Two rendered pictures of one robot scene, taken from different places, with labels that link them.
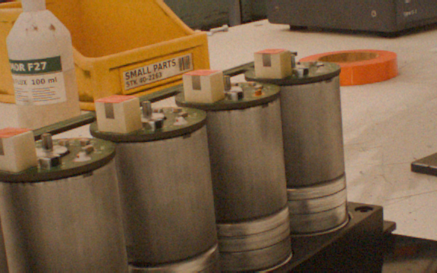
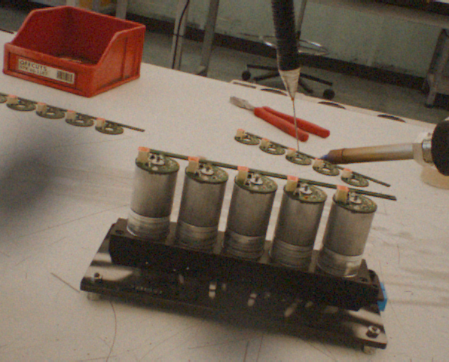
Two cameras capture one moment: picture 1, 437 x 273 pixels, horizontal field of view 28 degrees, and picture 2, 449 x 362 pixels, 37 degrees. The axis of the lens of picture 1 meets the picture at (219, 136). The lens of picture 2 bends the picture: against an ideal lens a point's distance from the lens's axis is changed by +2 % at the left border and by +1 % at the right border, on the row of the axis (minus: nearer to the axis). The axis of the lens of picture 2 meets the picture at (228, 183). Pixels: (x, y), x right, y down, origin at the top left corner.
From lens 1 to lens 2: 0.26 m
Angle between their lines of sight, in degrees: 49
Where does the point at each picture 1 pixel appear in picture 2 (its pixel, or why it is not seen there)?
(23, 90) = not seen: hidden behind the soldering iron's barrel
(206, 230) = (249, 228)
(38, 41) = not seen: hidden behind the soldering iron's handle
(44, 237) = (184, 193)
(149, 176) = (236, 198)
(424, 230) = (426, 323)
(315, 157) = (334, 239)
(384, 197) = not seen: outside the picture
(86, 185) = (199, 186)
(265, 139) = (297, 215)
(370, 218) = (357, 283)
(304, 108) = (337, 217)
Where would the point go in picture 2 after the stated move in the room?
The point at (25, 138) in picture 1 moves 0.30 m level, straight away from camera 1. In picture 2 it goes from (193, 163) to (435, 109)
